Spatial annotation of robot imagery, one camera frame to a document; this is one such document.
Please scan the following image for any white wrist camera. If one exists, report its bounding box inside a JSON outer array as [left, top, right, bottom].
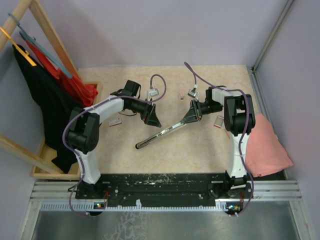
[[187, 88, 199, 99], [147, 88, 159, 98]]

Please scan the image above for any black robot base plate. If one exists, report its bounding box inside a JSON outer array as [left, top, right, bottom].
[[75, 173, 253, 208]]

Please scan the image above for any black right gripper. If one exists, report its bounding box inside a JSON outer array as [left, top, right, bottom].
[[181, 99, 223, 125]]

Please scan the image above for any yellow clothes hanger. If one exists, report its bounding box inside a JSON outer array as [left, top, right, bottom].
[[0, 27, 37, 67]]

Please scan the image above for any pink folded cloth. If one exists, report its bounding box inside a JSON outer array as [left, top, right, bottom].
[[226, 112, 294, 178]]

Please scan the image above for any large black chrome stapler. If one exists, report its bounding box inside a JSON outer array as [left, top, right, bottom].
[[135, 122, 186, 150]]

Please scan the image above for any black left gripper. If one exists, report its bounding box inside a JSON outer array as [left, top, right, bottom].
[[127, 97, 161, 128]]

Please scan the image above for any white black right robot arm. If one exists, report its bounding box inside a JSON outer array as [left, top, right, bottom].
[[181, 86, 256, 198]]

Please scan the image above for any aluminium rail frame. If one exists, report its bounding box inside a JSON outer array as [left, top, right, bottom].
[[19, 175, 314, 240]]

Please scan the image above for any red white staple box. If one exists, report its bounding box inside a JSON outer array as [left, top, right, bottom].
[[214, 115, 224, 129], [108, 117, 122, 127]]

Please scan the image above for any wooden clothes rack frame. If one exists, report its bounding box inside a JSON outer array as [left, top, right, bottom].
[[0, 0, 103, 180]]

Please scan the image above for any red hanging garment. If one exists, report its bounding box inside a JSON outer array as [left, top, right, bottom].
[[25, 40, 98, 107]]

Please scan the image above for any teal clothes hanger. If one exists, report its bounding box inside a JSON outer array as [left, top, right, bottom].
[[8, 12, 73, 79]]

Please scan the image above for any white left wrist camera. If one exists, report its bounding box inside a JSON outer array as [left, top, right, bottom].
[[147, 88, 159, 98]]

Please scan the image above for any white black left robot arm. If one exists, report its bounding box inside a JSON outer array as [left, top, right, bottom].
[[62, 80, 162, 199]]

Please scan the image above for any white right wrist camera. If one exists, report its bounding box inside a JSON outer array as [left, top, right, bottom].
[[187, 88, 199, 99]]

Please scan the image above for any black hanging garment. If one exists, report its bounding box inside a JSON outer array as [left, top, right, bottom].
[[13, 48, 83, 174]]

